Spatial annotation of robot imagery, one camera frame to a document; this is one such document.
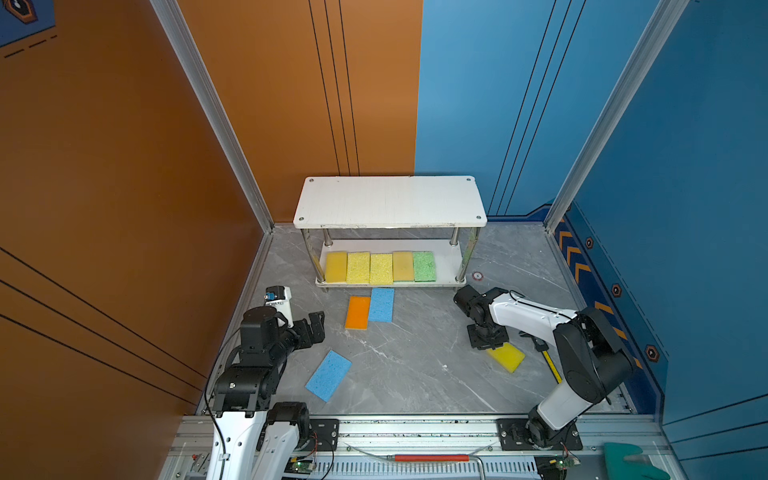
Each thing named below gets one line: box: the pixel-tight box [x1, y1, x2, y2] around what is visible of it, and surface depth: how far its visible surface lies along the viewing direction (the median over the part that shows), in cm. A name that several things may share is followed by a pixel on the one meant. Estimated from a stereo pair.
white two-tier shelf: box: [295, 176, 487, 292], surface depth 82 cm
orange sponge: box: [345, 296, 370, 330], surface depth 96 cm
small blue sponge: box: [369, 288, 394, 323], surface depth 97 cm
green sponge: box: [412, 251, 437, 282], surface depth 98 cm
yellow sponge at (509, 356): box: [486, 342, 526, 374], surface depth 87 cm
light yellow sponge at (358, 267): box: [346, 251, 370, 284], surface depth 99 cm
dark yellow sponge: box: [392, 251, 414, 281], surface depth 99 cm
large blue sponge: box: [305, 350, 352, 403], surface depth 84 cm
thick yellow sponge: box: [325, 251, 347, 283], surface depth 98 cm
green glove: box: [603, 442, 671, 480], surface depth 70 cm
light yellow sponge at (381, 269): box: [370, 253, 393, 286], surface depth 98 cm
